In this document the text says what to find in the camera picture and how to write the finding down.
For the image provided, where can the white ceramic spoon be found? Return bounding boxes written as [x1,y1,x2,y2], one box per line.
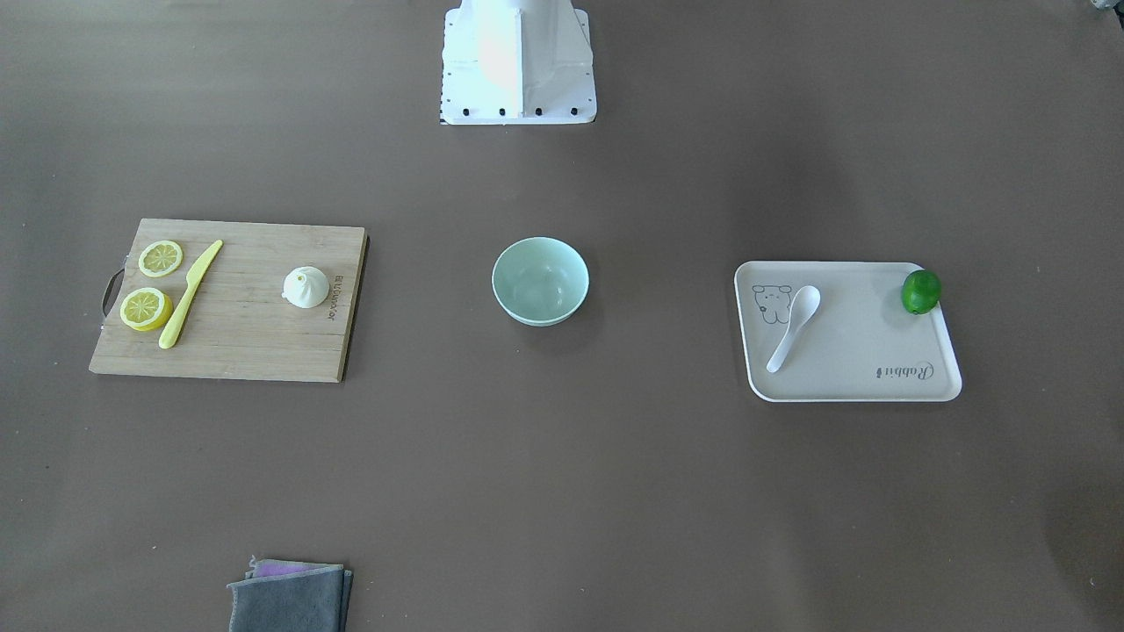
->
[765,285,822,373]

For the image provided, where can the light green bowl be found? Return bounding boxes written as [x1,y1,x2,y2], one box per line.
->
[491,236,590,327]

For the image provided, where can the beige rabbit tray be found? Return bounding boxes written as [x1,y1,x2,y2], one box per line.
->
[733,261,962,401]

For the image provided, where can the bamboo cutting board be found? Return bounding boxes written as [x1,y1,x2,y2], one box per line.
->
[89,219,368,383]

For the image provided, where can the green lime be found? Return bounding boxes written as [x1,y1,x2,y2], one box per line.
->
[900,269,942,315]

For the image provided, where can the yellow plastic knife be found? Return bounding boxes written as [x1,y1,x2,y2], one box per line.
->
[158,240,224,349]

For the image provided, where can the grey folded cloth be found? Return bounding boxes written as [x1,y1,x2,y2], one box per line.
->
[227,557,353,631]

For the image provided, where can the thin lemon slice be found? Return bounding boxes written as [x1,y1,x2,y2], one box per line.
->
[137,240,184,277]

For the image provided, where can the thick lemon half slice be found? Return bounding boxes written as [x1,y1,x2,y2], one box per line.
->
[118,287,174,332]

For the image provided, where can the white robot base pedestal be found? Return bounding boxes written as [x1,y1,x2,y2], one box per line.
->
[439,1,598,126]

